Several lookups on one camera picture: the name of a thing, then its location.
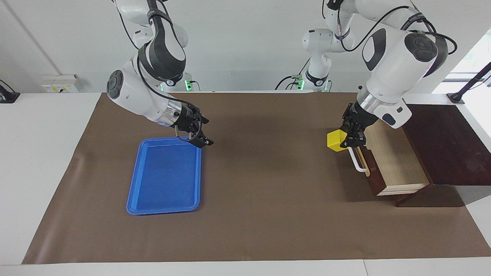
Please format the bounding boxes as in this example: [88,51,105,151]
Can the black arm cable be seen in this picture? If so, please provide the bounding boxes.
[322,0,458,54]
[115,0,202,143]

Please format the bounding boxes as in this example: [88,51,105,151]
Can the dark wooden cabinet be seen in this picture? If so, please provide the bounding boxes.
[395,103,491,208]

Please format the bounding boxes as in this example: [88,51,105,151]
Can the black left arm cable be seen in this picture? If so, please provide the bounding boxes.
[322,0,458,54]

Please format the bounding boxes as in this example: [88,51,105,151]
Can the blue plastic tray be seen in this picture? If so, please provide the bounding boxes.
[126,136,202,215]

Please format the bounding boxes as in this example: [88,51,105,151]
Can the brown table mat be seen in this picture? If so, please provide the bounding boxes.
[22,91,491,265]

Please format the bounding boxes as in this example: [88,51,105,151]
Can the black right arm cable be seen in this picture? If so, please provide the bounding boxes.
[115,0,202,143]

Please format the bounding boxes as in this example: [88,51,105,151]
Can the black clamp base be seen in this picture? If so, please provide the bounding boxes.
[0,79,20,104]

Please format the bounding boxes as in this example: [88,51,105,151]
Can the window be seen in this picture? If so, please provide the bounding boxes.
[432,29,491,94]

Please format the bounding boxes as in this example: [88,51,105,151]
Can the white drawer handle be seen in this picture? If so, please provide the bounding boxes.
[347,148,369,173]

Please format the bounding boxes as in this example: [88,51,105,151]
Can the white wall socket box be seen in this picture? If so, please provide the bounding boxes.
[41,74,80,93]

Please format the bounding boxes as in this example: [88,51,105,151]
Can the wooden drawer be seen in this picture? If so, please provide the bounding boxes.
[347,117,430,197]

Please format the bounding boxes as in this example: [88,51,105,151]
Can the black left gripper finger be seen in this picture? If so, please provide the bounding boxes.
[341,126,366,149]

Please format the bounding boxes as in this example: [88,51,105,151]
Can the yellow cube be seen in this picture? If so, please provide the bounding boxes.
[327,129,348,152]

